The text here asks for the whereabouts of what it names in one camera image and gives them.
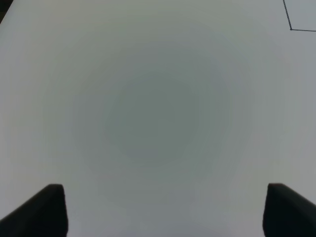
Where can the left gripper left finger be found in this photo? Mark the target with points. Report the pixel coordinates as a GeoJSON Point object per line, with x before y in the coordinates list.
{"type": "Point", "coordinates": [43, 215]}

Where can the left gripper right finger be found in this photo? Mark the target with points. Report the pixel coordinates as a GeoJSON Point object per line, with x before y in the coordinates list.
{"type": "Point", "coordinates": [287, 213]}

